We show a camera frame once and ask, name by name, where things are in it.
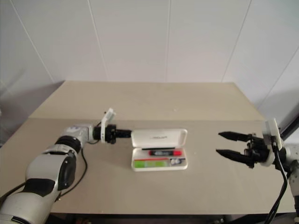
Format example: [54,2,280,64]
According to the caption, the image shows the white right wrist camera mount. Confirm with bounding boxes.
[261,118,281,167]

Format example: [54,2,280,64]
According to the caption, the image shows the white Unitree pencil case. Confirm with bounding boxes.
[130,128,189,173]

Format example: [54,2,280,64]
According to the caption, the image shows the black marker with red cap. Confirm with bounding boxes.
[148,150,183,157]

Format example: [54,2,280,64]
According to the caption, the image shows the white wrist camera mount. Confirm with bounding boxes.
[100,107,116,144]
[261,118,281,167]

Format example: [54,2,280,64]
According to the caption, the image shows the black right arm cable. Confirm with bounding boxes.
[268,137,290,224]

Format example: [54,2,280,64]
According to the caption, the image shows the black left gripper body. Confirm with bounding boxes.
[104,124,119,145]

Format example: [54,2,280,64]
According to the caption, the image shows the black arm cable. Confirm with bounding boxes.
[0,140,99,201]
[268,137,290,224]

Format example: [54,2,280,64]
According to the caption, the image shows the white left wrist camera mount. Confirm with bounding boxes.
[100,107,116,144]

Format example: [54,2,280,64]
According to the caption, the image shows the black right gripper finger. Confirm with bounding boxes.
[218,131,252,142]
[216,148,249,164]

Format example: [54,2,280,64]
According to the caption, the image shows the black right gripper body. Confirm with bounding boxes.
[243,133,271,169]

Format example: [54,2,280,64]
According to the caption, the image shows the black wall frame bar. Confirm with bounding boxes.
[279,113,299,141]

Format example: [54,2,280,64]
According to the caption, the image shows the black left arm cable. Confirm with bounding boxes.
[0,140,99,201]

